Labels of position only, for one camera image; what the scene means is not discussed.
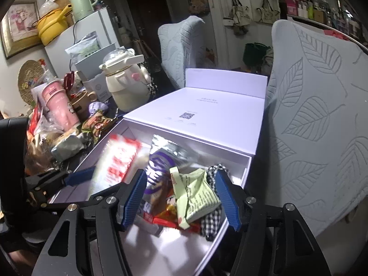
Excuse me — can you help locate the red white snack bag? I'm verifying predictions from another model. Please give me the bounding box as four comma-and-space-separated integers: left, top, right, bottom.
90, 135, 142, 193

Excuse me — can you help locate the red cartoon snack packet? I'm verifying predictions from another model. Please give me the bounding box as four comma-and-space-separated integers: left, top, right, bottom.
152, 204, 201, 234

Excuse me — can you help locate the black white checkered scrunchie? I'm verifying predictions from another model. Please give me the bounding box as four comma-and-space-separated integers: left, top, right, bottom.
200, 163, 229, 242

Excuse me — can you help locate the purple silver snack pouch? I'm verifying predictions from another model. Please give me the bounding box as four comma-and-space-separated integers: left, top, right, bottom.
143, 135, 199, 207

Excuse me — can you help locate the green tea packet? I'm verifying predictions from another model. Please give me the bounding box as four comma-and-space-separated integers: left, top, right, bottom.
170, 167, 221, 229

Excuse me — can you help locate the pink cup stack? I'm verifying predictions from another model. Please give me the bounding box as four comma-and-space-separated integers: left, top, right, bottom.
41, 80, 80, 132

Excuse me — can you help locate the woven round fan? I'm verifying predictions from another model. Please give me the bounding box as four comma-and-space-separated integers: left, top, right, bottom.
17, 60, 45, 107

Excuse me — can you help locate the white mini fridge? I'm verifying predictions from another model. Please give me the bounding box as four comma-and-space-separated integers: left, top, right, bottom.
45, 8, 122, 78

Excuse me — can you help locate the grey storage box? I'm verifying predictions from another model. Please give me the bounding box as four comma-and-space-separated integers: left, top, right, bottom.
75, 43, 117, 81

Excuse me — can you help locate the cream pig-shaped kettle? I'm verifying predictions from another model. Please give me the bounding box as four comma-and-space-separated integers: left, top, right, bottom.
99, 47, 152, 113

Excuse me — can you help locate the near light blue chair cover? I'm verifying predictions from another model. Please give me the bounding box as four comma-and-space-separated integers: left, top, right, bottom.
259, 20, 367, 235

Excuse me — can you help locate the light blue chair cover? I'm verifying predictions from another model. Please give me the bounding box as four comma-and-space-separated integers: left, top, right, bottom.
259, 20, 367, 235
158, 16, 205, 89

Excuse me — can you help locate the gold framed picture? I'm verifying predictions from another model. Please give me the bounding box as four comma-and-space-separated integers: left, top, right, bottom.
1, 0, 41, 59

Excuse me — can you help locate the yellow enamel pot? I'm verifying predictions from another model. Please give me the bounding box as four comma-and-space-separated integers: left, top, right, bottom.
36, 4, 72, 46

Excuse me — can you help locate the far light blue chair cover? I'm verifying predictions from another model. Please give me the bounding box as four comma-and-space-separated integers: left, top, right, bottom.
158, 16, 205, 89

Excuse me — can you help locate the mint green electric kettle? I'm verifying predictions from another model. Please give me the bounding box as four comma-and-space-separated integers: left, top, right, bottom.
70, 0, 98, 22

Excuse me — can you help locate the hanging tote bag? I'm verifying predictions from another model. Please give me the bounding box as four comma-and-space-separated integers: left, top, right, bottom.
223, 0, 252, 37

